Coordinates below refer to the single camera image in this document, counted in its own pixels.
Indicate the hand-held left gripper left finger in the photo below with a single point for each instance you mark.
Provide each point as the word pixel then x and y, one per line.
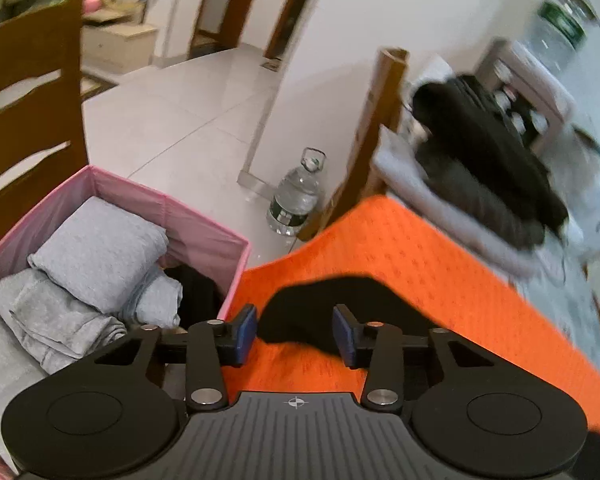
pixel 245 332

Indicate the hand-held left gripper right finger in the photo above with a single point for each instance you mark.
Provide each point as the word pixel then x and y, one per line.
pixel 345 335

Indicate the black garment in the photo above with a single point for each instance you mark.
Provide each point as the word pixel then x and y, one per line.
pixel 310 305

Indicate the black folded clothes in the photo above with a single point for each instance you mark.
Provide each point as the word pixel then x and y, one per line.
pixel 490 135

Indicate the dark cloth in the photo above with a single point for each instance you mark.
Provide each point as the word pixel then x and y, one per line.
pixel 195 290

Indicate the orange patterned mat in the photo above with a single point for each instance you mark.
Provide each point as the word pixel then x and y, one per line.
pixel 430 270

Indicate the pink fabric storage box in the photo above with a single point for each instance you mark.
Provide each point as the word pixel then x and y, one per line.
pixel 195 220

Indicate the clear water jug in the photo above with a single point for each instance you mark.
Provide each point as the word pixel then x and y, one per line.
pixel 295 200

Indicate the light grey folded garment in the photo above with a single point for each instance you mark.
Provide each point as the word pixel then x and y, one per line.
pixel 430 195

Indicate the dark grey folded garment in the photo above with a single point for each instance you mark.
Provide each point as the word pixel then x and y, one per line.
pixel 480 205

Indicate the grey rolled garment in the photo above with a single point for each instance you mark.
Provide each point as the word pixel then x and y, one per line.
pixel 45 310

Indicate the tray of white cups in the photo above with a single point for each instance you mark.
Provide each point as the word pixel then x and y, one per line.
pixel 545 90

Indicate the cream low cabinet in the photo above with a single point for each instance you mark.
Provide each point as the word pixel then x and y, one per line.
pixel 115 40

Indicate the dark wooden chair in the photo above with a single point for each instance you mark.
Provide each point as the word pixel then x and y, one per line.
pixel 30 45

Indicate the large clear water bottle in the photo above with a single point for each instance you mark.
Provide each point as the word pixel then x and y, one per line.
pixel 555 25

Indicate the wooden door frame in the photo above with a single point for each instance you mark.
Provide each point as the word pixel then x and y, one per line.
pixel 292 10
pixel 205 10

